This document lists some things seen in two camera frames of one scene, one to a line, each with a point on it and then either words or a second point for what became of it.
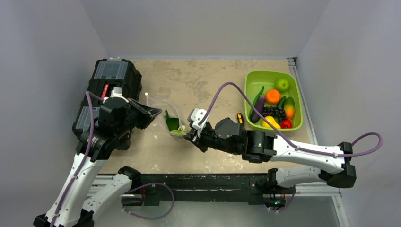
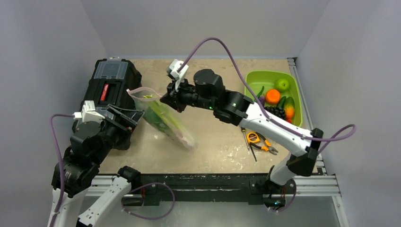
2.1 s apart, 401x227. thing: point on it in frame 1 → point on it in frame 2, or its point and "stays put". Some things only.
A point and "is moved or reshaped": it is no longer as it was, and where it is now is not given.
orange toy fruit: (272, 96) stays put
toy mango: (290, 108) stays put
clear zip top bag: (169, 117) is moved or reshaped
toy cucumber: (282, 101) stays put
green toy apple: (283, 85) stays put
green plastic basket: (254, 81) stays put
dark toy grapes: (274, 111) stays put
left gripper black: (147, 113) → (129, 118)
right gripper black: (194, 136) → (176, 96)
